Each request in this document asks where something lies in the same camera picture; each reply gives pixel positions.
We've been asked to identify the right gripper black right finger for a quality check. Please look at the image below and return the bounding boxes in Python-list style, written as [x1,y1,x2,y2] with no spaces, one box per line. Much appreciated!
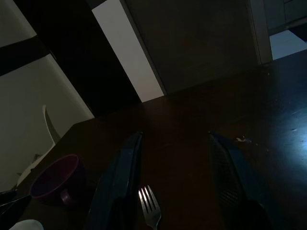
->
[208,131,275,230]

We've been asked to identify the purple cup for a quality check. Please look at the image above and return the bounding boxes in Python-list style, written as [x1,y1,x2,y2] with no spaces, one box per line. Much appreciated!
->
[30,154,87,207]

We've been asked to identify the white plastic chair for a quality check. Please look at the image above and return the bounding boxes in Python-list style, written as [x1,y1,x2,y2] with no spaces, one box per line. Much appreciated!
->
[16,104,59,187]

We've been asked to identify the silver metal fork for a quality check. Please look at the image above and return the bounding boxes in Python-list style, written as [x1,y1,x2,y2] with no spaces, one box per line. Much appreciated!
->
[138,184,162,230]

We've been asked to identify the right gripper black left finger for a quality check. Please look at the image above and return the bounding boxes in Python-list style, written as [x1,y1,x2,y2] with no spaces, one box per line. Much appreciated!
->
[85,131,144,230]

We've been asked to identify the dark wooden table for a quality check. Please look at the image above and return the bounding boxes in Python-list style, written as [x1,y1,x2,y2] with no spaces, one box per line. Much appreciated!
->
[14,51,307,230]

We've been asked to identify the white bowl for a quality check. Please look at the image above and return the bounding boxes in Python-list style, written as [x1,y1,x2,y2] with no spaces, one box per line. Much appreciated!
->
[9,219,45,230]

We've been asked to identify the grey door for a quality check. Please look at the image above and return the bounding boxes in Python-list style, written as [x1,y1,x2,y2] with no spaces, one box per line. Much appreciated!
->
[119,0,273,95]

